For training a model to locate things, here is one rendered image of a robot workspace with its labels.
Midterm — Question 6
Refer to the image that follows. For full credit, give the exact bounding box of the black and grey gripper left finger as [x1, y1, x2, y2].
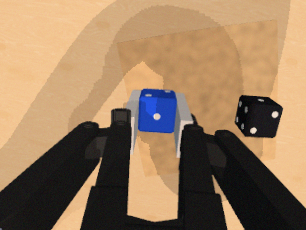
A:
[0, 90, 141, 230]

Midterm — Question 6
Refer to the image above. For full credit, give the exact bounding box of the black die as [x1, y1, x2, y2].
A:
[235, 95, 283, 138]

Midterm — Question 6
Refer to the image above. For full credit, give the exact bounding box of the blue die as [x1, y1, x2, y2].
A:
[138, 88, 177, 133]

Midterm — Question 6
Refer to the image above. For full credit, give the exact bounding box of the brown mat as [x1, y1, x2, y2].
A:
[117, 20, 278, 177]

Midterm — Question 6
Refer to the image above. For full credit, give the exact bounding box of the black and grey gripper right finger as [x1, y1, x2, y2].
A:
[174, 93, 306, 230]

